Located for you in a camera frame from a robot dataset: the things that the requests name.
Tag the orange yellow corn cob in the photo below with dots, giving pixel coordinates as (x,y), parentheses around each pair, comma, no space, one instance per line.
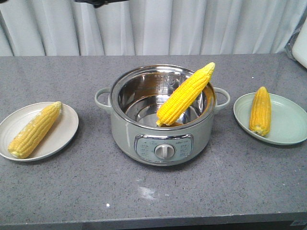
(260,115)

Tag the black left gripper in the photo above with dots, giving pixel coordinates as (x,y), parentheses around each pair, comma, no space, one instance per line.
(98,3)

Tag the green round plate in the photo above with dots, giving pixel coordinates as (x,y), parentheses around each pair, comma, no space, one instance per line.
(288,120)

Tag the pale yellow corn cob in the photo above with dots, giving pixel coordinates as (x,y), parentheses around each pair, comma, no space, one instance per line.
(32,134)

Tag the yellow corn cob white tip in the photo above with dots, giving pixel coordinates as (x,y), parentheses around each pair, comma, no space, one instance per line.
(184,96)

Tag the white pleated curtain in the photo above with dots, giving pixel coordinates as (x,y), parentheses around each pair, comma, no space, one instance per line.
(147,27)

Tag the beige round plate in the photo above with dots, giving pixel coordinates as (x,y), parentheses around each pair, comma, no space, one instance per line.
(60,134)

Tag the white soy milk blender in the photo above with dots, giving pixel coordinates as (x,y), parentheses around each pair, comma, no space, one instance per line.
(299,50)

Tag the green electric cooking pot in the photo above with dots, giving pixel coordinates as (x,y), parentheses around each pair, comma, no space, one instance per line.
(133,101)

